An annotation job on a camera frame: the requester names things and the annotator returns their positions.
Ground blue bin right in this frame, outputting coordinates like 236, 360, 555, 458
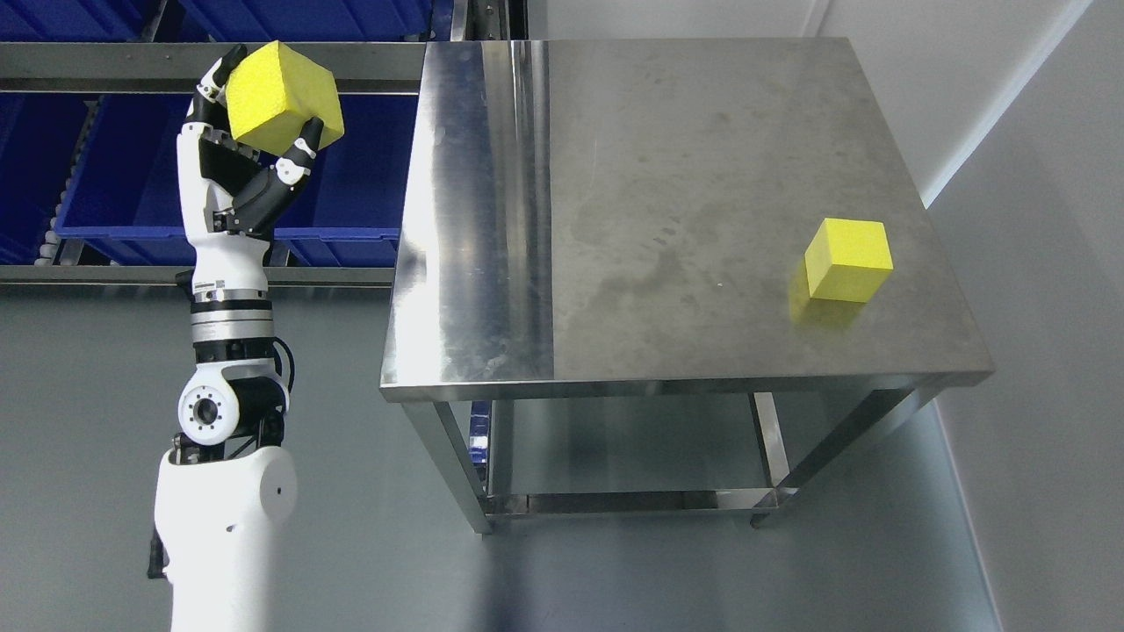
277, 94, 418, 268

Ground blue bin upper shelf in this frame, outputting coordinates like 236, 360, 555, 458
180, 1, 439, 43

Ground yellow foam block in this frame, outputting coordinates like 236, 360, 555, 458
226, 40, 345, 155
803, 219, 895, 304

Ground blue bin far left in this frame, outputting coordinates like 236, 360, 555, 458
1, 93, 88, 265

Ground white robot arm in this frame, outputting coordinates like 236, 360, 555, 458
149, 285, 298, 631

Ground stainless steel table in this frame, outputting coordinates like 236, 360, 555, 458
378, 39, 995, 535

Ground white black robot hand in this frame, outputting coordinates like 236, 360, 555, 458
176, 44, 324, 303

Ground blue bin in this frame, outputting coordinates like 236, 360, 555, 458
1, 93, 88, 265
277, 94, 418, 268
60, 94, 191, 249

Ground blue bin middle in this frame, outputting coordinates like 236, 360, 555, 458
60, 94, 191, 249

